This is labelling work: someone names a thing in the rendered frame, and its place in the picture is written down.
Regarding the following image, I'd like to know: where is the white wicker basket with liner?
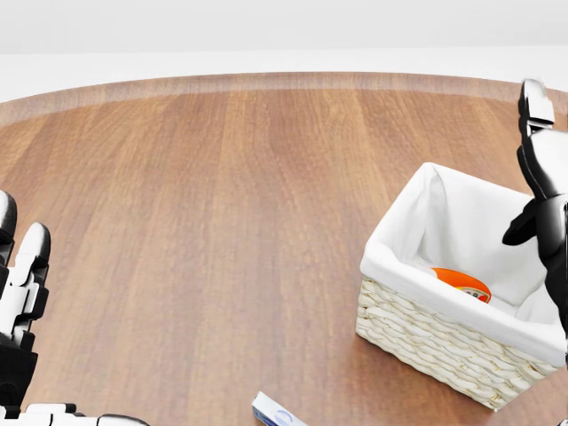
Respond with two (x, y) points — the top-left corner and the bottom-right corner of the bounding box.
(355, 162), (568, 413)

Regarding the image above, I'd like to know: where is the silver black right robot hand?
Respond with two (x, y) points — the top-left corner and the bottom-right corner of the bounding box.
(501, 78), (568, 356)

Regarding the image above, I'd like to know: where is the white blue printed box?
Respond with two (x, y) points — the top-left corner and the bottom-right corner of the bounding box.
(251, 390), (308, 426)

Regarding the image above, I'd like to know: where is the orange round tin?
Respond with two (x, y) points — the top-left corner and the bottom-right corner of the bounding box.
(429, 266), (493, 306)

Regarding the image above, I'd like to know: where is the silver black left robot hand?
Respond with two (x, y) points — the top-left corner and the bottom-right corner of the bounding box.
(0, 190), (150, 426)

